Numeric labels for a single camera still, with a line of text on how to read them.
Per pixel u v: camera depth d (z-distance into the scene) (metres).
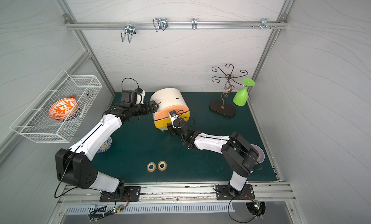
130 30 0.78
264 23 0.77
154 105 0.77
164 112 0.80
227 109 1.10
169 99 0.87
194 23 0.79
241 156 0.46
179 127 0.65
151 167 0.82
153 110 0.74
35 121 0.58
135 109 0.69
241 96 0.88
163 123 0.86
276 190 0.77
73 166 0.41
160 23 0.76
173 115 0.75
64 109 0.67
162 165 0.82
